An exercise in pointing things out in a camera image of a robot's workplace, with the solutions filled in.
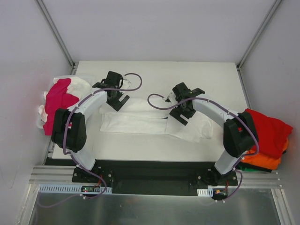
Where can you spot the aluminium front rail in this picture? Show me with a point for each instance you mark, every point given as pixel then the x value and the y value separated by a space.
pixel 48 174

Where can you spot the white laundry basket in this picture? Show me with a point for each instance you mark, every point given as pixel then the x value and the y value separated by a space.
pixel 65 92

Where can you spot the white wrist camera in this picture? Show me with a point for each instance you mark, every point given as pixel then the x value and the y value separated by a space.
pixel 126 84
pixel 170 98

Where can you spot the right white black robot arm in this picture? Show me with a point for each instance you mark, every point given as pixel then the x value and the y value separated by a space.
pixel 239 132

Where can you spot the left aluminium corner profile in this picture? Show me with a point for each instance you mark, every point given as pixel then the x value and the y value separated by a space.
pixel 56 34

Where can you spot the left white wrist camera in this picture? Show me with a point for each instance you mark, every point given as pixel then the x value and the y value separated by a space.
pixel 126 84

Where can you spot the right grey cable duct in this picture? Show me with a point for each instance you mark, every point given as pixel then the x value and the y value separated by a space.
pixel 205 192

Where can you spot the right aluminium corner profile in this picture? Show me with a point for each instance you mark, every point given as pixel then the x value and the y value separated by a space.
pixel 261 29

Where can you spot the grey cable duct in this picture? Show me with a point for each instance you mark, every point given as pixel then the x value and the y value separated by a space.
pixel 205 192
pixel 74 189

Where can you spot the left grey cable duct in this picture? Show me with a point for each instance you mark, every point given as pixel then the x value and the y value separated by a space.
pixel 74 189

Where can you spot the pale pink white garment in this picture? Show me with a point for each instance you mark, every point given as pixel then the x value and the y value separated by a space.
pixel 79 86

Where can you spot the aluminium corner profile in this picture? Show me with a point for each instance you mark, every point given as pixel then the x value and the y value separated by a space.
pixel 56 34
pixel 261 29

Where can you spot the orange folded t-shirt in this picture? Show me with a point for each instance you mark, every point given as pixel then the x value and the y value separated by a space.
pixel 274 150

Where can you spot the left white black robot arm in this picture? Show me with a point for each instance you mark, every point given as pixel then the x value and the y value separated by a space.
pixel 69 127

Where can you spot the green folded t-shirt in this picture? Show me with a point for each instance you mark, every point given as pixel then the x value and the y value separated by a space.
pixel 254 169

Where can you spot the red folded t-shirt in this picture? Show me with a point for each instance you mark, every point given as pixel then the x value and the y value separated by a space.
pixel 272 134

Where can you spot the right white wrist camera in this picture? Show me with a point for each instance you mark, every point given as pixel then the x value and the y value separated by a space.
pixel 170 98

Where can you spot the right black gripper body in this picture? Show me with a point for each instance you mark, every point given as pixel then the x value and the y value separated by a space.
pixel 182 115

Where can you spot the magenta t-shirt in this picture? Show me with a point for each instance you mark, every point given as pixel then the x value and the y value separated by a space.
pixel 57 98

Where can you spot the black folded garment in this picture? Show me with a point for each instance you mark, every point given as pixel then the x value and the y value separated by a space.
pixel 236 166

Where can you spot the white daisy print t-shirt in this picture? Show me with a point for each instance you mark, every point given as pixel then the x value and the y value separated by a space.
pixel 138 117

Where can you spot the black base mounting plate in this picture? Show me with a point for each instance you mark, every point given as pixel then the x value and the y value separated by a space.
pixel 154 177

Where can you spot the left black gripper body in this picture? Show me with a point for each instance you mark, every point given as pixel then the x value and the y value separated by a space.
pixel 117 101

